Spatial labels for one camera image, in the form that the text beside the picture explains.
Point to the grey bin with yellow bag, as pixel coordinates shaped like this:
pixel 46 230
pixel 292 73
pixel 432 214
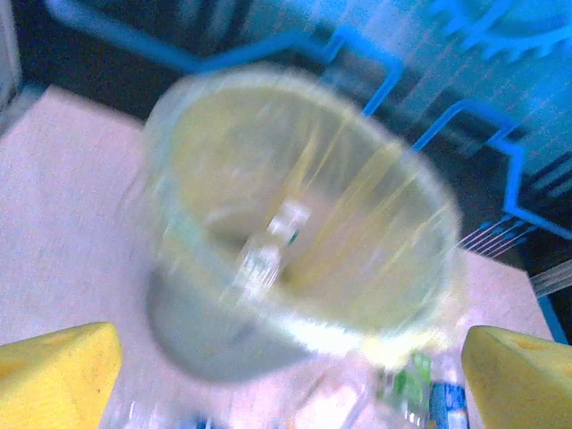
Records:
pixel 214 339

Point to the clear bottle white label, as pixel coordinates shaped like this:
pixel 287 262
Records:
pixel 268 254

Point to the green label plastic bottle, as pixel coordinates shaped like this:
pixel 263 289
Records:
pixel 409 384

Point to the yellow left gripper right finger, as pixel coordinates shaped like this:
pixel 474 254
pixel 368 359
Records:
pixel 523 384

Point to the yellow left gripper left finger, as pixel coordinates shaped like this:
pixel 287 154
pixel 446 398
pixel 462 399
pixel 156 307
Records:
pixel 53 380

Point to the blue yellow label bottle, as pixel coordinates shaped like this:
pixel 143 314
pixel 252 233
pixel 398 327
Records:
pixel 449 404

